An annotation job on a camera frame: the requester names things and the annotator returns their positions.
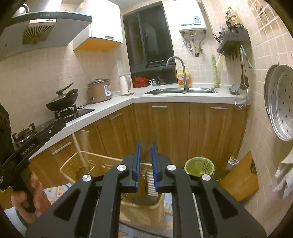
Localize grey hanging dish towel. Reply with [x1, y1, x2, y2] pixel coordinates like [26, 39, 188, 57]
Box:
[273, 150, 293, 199]

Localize red basket on windowsill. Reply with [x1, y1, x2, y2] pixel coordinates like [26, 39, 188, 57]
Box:
[134, 76, 149, 88]

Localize white gas water heater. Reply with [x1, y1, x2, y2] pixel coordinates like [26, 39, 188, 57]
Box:
[163, 1, 207, 32]

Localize perforated steel steamer tray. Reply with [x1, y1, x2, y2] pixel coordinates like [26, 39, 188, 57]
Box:
[264, 64, 293, 141]

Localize black wok with lid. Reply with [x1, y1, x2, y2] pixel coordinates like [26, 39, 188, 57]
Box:
[46, 83, 78, 112]

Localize white mug on windowsill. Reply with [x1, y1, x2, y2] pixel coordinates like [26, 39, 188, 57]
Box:
[149, 79, 158, 86]

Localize yellow detergent bottle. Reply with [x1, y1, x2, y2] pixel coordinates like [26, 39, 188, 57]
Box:
[177, 67, 192, 88]

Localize black wall spice shelf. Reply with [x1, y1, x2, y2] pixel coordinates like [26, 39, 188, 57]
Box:
[217, 29, 250, 60]

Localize green plastic waste basket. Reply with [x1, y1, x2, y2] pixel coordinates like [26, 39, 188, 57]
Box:
[184, 157, 215, 177]

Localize stainless steel sink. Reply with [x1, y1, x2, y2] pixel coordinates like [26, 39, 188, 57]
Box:
[144, 87, 218, 95]

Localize light wooden chopstick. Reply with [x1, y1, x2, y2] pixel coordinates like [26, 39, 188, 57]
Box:
[80, 130, 89, 170]
[71, 130, 89, 172]

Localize chrome sink faucet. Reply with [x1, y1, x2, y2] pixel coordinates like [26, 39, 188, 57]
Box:
[166, 56, 190, 92]

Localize wooden base cabinets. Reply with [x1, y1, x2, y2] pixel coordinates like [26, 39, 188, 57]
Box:
[30, 103, 248, 188]

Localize beige slotted plastic utensil basket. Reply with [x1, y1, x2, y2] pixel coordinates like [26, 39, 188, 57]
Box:
[60, 150, 166, 227]

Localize black gas stove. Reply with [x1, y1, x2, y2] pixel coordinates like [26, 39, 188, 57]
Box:
[12, 105, 95, 148]

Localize white electric kettle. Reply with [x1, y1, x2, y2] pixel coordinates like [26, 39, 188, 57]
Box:
[119, 75, 134, 96]

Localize brown rice cooker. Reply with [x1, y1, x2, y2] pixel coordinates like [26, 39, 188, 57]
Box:
[87, 78, 112, 104]

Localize person's left hand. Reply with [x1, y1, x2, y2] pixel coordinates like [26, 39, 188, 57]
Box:
[11, 172, 51, 225]

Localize white wall cabinet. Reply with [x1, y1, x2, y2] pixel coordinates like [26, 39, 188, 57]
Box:
[73, 1, 123, 52]

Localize silver range hood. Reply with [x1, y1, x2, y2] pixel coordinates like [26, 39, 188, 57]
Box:
[1, 11, 92, 60]

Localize wooden cutting board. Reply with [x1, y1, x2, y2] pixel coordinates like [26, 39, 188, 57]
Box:
[220, 151, 259, 201]

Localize dark kitchen window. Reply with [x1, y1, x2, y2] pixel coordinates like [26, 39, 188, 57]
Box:
[123, 1, 174, 74]

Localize hanging ladle utensils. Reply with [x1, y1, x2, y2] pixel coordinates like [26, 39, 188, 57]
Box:
[239, 45, 253, 90]

